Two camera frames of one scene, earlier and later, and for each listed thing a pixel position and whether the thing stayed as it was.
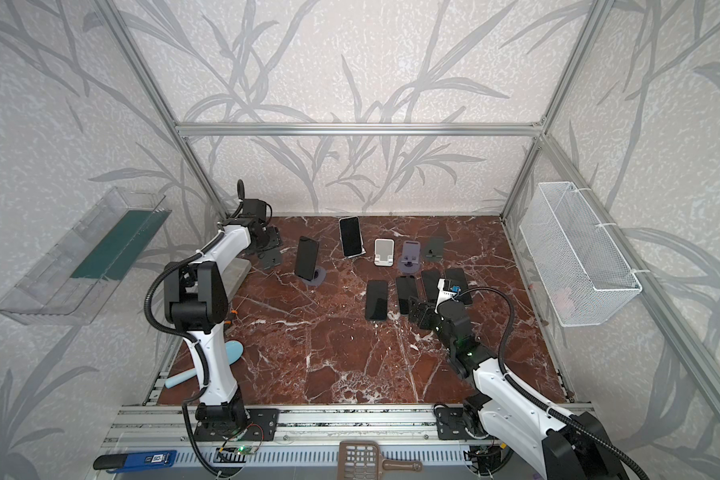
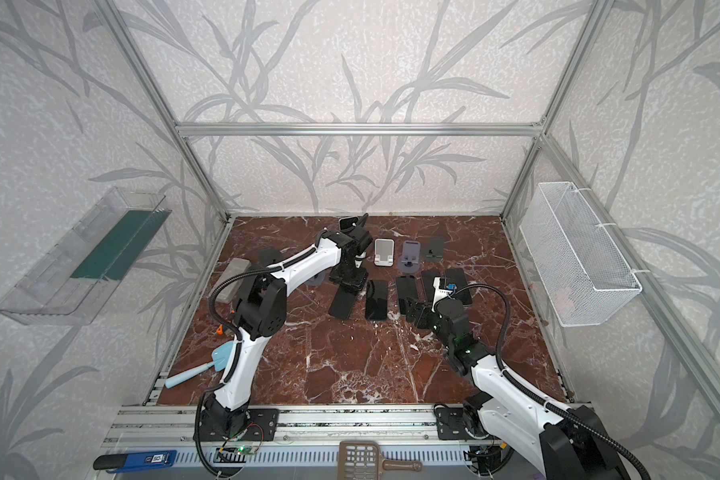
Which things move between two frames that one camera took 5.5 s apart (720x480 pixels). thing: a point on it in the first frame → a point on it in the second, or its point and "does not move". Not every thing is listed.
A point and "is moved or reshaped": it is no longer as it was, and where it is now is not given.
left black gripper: (269, 241) → (348, 274)
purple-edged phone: (430, 280) does not move
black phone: (377, 300) does not move
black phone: (306, 258) is moved or reshaped
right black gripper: (430, 311) does not move
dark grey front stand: (434, 250) does not move
